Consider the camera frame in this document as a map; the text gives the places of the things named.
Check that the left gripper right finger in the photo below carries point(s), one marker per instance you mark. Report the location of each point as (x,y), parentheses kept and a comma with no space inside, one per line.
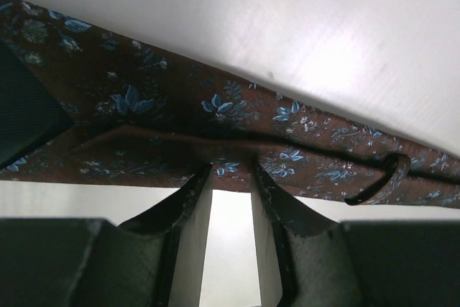
(303,257)

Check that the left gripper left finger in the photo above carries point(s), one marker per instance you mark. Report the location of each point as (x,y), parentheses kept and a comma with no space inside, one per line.
(153,259)

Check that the brown floral tie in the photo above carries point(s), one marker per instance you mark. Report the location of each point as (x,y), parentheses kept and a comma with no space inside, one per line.
(142,116)

